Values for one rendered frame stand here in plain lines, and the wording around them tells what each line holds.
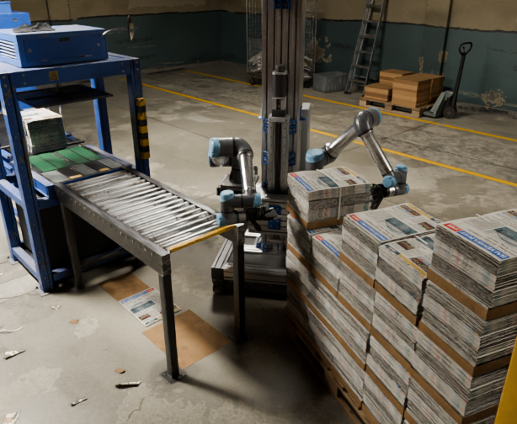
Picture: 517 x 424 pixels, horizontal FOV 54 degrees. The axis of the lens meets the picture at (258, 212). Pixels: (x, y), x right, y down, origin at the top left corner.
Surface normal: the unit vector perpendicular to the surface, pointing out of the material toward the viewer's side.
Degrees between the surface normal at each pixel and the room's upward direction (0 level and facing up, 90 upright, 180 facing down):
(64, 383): 0
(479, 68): 90
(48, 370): 0
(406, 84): 90
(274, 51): 90
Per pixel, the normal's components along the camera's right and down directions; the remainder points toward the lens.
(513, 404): -0.92, 0.16
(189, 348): 0.00, -0.91
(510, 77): -0.74, 0.28
